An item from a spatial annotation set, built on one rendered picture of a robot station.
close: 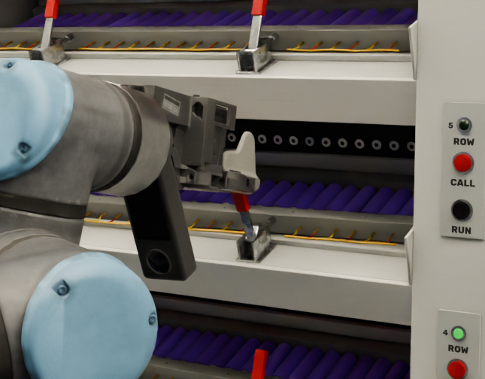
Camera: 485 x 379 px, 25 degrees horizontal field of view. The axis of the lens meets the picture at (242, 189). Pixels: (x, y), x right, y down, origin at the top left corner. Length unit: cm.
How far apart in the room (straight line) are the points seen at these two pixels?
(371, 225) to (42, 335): 53
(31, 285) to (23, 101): 16
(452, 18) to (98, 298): 47
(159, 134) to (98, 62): 36
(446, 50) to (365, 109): 10
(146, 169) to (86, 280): 24
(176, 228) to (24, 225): 20
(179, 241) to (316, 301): 19
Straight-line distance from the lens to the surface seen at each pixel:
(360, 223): 112
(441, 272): 102
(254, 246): 111
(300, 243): 113
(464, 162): 100
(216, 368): 125
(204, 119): 96
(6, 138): 79
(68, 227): 81
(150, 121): 88
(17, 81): 79
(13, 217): 80
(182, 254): 96
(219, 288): 114
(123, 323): 68
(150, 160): 88
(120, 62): 121
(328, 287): 108
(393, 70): 105
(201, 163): 96
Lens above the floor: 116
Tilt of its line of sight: 8 degrees down
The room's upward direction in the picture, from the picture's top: straight up
